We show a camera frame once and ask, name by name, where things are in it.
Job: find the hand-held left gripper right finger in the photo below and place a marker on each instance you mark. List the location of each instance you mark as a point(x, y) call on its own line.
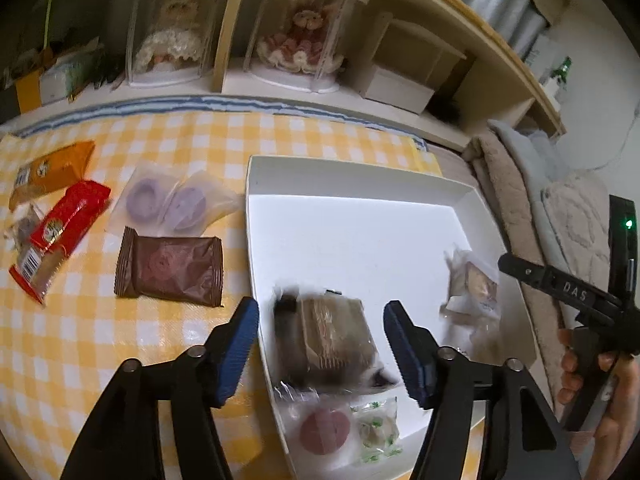
point(407, 355)

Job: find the purple pastry packet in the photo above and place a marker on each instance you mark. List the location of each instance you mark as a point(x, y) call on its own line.
point(192, 205)
point(142, 197)

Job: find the wooden shelf unit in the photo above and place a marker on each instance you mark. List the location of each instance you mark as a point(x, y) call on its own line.
point(230, 50)

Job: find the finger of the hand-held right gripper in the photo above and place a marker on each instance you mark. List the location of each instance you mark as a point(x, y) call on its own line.
point(570, 287)

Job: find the clear cookie packet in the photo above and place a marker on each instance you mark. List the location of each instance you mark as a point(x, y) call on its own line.
point(475, 285)

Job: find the green-print candy packet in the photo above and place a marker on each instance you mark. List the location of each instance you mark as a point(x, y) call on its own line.
point(377, 430)

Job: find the pink doll in case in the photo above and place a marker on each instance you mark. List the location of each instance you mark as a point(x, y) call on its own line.
point(350, 15)

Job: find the green ribbon bookmark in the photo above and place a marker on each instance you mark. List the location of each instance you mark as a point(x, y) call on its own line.
point(48, 15)

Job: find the dark tool bundle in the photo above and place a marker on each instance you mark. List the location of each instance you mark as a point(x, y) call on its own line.
point(105, 74)

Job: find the person's right hand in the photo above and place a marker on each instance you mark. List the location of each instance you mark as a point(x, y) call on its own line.
point(625, 410)

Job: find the pink pastry packet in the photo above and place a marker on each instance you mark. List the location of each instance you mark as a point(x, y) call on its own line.
point(325, 427)

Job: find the doll in white dress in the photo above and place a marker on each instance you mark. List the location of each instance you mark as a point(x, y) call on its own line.
point(172, 30)

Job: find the beige blanket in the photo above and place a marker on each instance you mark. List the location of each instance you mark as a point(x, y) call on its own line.
point(505, 195)

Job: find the cream doll in case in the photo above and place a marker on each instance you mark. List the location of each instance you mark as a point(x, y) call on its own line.
point(135, 60)

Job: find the yellow checked tablecloth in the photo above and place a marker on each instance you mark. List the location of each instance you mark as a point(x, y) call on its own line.
point(100, 340)

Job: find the small clear snack packet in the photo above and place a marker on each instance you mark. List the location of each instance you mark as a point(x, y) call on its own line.
point(22, 227)

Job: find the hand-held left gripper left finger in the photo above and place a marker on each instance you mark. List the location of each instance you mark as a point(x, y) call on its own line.
point(237, 350)

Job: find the dark brown pastry packet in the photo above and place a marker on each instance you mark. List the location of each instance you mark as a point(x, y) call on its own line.
point(170, 267)

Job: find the orange snack packet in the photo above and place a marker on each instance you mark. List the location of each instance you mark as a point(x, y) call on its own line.
point(55, 165)

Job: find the plaid brown cake packet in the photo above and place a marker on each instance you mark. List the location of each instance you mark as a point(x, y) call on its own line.
point(335, 340)

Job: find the small white box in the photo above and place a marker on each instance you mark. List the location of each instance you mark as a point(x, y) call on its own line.
point(395, 87)

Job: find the white cardboard box tray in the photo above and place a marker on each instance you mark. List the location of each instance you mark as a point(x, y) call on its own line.
point(360, 240)

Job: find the red snack packet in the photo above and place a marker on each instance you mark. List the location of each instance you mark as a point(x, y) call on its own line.
point(65, 220)

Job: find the tissue box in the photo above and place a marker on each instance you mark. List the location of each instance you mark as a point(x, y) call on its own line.
point(65, 77)

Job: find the orange cardboard box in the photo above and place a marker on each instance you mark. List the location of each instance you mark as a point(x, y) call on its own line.
point(27, 92)

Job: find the grey blanket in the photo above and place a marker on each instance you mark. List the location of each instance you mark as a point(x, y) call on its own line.
point(525, 160)

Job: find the green glass bottle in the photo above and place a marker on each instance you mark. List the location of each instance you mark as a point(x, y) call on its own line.
point(560, 77)

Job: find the cream textured pillow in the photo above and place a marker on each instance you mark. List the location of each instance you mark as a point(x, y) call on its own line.
point(580, 220)

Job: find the doll in red dress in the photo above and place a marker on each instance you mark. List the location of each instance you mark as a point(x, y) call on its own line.
point(300, 42)

